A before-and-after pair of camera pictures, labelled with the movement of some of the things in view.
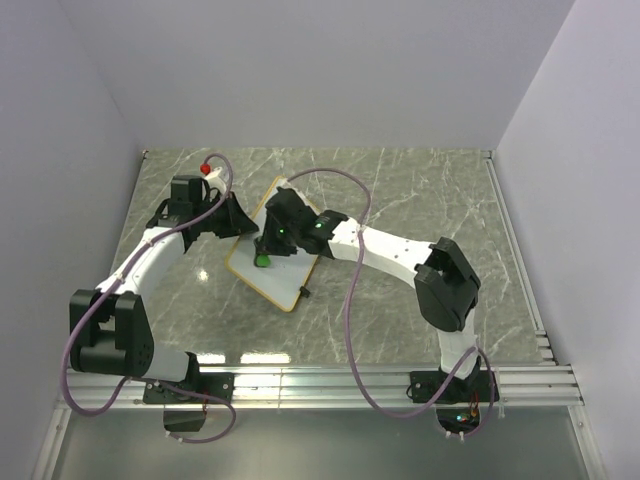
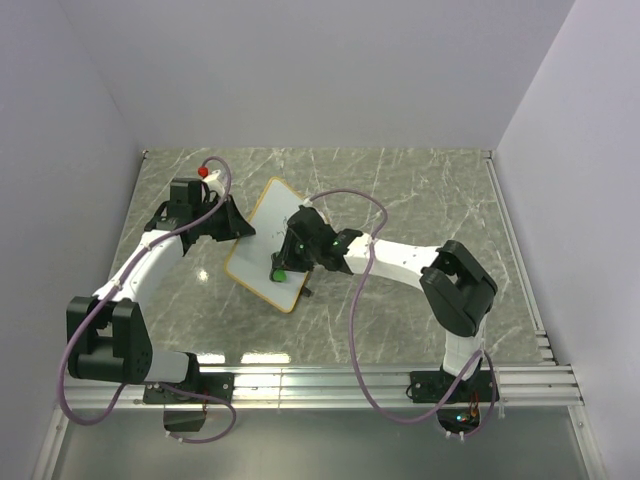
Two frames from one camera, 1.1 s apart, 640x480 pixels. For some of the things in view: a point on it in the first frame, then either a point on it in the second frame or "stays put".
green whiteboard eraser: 262,260 to 278,275
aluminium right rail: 546,357 stays put
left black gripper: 238,221 stays put
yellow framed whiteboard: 281,280 stays put
